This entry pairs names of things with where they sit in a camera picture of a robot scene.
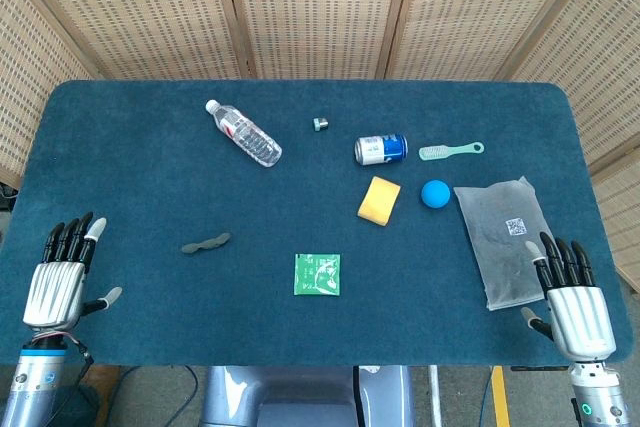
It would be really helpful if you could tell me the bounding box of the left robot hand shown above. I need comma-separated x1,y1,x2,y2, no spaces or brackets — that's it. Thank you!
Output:
22,211,124,332

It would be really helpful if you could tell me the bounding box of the mint green brush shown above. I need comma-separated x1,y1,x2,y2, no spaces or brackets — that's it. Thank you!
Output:
418,142,485,162

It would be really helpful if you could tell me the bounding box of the green tea sachet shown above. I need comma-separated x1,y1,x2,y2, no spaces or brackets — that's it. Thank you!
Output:
293,253,342,297

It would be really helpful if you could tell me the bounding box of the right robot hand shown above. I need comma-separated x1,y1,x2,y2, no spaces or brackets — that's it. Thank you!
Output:
520,231,617,362

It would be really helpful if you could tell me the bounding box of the grey plastic bag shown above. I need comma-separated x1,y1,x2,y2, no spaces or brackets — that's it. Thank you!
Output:
453,175,557,312

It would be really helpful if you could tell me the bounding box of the blue and white drink can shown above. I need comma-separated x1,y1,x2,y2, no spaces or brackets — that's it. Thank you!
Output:
354,133,409,167

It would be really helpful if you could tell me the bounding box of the blue felt table mat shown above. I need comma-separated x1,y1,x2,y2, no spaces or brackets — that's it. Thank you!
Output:
0,79,626,367

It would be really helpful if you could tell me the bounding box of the blue ball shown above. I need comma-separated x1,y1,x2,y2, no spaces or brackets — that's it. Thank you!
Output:
420,179,452,210

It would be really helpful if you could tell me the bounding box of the woven bamboo folding screen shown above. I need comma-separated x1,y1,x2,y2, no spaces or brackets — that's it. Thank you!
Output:
0,0,640,293

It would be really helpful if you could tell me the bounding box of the clear plastic water bottle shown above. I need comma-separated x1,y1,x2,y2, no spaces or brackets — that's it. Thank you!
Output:
205,99,283,168

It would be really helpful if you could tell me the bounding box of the grey robot torso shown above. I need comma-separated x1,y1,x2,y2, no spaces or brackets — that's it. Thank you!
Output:
198,365,417,427

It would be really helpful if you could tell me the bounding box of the yellow sponge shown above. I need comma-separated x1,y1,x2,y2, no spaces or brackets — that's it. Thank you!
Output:
356,176,402,227

